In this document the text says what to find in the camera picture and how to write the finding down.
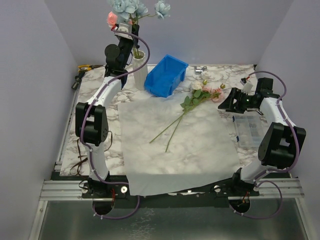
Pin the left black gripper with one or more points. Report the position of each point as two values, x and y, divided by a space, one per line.
133 42

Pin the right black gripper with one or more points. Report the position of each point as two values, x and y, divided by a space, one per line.
235 99

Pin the white ribbed ceramic vase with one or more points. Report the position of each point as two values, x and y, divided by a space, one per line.
141 74

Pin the cream rose stem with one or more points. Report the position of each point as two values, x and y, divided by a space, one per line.
198 95

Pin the blue plastic bin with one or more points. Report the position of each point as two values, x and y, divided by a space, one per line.
165 77

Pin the white wrapping paper sheet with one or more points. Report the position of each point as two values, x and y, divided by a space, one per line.
200 152

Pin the blue flower stem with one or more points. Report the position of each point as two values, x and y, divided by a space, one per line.
131 11

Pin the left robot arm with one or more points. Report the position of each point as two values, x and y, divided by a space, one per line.
91 124

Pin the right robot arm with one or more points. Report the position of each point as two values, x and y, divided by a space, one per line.
280 148

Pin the clear plastic organizer box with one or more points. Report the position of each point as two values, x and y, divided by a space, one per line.
249 131

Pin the small white cylinder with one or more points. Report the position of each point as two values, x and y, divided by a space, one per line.
205 75

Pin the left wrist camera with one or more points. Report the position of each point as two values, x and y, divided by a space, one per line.
122 30

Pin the metal bracket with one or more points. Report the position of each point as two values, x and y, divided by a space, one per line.
199 70

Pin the yellow handled pliers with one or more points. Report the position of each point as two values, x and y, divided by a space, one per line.
87 67

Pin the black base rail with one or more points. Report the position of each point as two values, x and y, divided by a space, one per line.
115 193

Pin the aluminium frame rail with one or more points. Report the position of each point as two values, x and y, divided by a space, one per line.
61 190

